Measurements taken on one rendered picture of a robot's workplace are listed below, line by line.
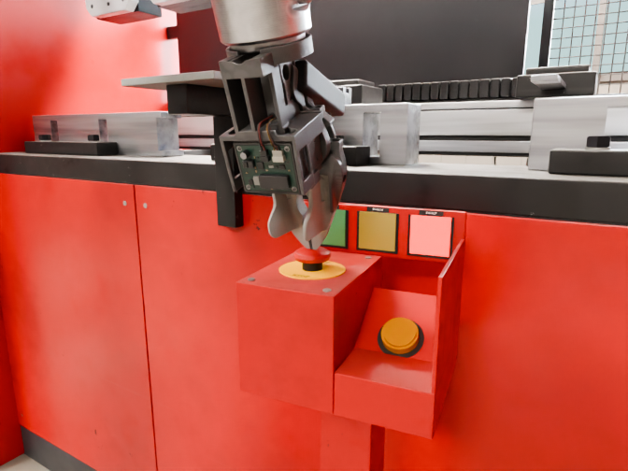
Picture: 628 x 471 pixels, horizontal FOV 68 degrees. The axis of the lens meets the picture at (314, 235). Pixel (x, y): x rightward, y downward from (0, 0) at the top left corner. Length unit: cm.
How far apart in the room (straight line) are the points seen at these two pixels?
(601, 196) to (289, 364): 37
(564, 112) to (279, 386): 49
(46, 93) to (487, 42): 119
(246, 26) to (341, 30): 106
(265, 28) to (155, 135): 74
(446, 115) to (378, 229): 49
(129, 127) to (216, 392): 61
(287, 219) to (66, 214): 76
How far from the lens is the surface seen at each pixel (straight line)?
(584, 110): 70
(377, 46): 137
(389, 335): 49
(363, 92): 102
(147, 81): 71
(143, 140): 112
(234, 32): 39
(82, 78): 164
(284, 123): 39
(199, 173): 83
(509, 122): 97
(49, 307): 133
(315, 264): 49
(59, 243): 122
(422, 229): 55
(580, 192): 59
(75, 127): 132
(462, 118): 99
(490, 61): 127
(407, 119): 75
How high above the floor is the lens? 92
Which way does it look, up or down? 12 degrees down
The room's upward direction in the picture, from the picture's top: straight up
